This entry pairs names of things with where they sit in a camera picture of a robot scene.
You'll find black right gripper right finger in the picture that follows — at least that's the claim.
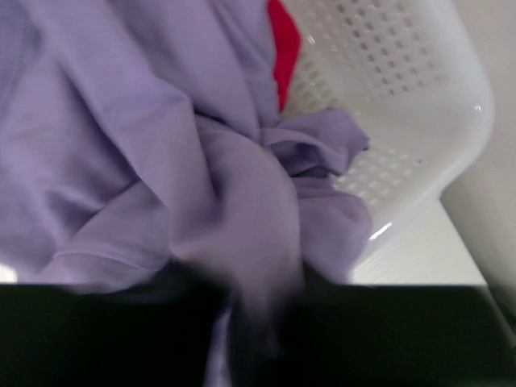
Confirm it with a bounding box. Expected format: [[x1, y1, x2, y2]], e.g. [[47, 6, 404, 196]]
[[231, 268, 515, 386]]

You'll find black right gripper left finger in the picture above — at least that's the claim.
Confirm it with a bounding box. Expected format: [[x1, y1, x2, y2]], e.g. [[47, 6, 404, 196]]
[[1, 264, 231, 386]]

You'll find lilac t shirt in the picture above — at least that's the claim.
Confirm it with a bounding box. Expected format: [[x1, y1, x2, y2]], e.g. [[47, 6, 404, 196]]
[[1, 1, 372, 386]]

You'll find white plastic basket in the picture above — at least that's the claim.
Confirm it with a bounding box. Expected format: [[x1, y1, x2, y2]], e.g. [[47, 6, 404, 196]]
[[283, 1, 495, 257]]

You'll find magenta t shirt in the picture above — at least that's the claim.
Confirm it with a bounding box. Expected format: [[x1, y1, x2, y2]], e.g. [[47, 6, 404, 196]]
[[267, 0, 302, 110]]

